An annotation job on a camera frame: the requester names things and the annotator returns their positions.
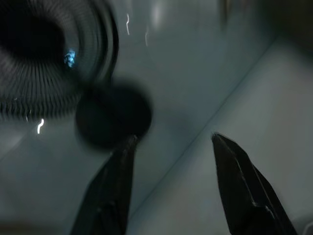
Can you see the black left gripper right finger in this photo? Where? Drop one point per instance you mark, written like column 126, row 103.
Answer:
column 247, row 191

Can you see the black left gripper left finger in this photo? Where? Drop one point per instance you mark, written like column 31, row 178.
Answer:
column 110, row 193

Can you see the black standing fan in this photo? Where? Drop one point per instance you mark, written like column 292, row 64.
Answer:
column 49, row 68

